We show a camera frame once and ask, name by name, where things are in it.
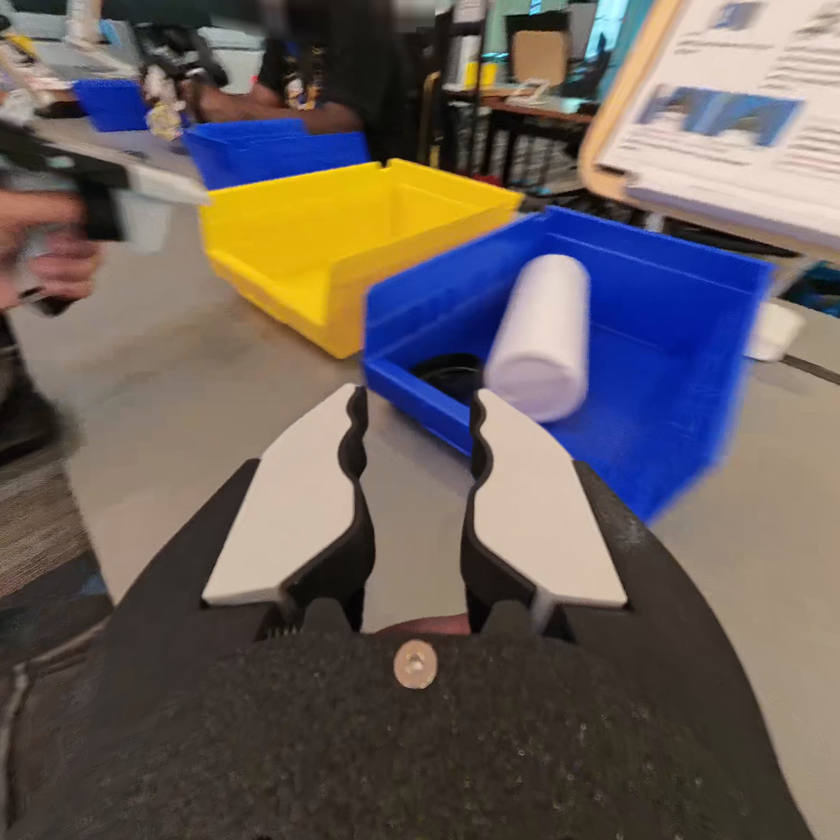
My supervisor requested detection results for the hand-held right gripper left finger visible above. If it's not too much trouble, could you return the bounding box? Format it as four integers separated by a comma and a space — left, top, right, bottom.
201, 384, 376, 635

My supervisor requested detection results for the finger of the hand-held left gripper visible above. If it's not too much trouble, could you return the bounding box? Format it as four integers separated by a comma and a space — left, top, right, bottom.
121, 161, 212, 256

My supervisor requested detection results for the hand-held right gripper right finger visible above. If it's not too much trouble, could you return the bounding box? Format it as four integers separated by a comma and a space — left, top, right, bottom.
461, 387, 629, 637

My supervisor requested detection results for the yellow storage bin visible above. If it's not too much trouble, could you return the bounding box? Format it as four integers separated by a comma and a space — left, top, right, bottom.
199, 157, 526, 361

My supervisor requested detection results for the black bottle lid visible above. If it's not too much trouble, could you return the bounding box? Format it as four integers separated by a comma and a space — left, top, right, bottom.
410, 354, 490, 403

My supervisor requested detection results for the white plastic bottle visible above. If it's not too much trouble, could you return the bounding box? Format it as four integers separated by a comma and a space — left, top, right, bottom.
483, 254, 592, 423

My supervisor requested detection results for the person's left hand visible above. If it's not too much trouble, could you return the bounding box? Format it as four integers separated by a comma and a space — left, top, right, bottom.
0, 190, 105, 311

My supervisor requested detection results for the white stand base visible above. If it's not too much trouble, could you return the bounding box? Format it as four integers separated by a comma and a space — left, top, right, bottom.
747, 298, 806, 363

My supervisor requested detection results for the background wooden desk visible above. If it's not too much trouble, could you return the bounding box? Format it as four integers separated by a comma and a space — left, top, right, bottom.
453, 85, 596, 193

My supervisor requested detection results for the background wooden document stand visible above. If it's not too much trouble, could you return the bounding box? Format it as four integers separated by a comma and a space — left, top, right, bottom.
511, 29, 570, 88

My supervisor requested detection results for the instruction sheet on stand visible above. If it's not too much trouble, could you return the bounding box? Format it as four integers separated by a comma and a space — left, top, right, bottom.
579, 0, 840, 258

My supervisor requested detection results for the printed instruction sheet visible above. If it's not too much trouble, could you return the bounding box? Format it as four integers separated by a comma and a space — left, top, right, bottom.
600, 0, 840, 232

